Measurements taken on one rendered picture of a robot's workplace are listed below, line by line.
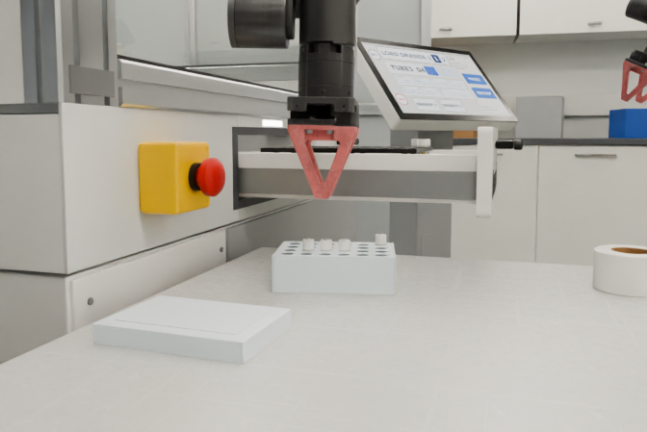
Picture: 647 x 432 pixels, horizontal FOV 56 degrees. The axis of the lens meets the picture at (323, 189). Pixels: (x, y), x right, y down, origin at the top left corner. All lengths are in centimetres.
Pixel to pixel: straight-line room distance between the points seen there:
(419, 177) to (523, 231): 304
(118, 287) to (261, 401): 28
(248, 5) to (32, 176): 26
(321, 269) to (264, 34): 24
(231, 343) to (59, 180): 22
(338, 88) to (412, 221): 127
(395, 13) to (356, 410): 224
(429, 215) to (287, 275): 129
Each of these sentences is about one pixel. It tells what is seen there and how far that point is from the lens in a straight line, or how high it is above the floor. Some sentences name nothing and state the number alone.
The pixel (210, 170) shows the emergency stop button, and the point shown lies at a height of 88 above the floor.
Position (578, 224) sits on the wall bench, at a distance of 383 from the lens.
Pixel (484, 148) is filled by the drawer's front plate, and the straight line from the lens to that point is 75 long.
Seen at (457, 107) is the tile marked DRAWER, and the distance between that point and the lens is 183.
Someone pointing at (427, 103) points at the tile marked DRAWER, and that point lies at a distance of 174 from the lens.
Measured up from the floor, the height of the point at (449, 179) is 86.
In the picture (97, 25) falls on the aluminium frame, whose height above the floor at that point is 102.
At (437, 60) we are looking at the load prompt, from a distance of 196.
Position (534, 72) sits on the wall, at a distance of 449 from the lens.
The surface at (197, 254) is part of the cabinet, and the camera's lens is 75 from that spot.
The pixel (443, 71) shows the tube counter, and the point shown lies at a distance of 193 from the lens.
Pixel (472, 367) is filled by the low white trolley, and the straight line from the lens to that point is 44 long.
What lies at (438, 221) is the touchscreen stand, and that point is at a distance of 191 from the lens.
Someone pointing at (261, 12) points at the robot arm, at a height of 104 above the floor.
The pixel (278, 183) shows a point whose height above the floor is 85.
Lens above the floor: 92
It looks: 5 degrees down
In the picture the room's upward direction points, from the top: straight up
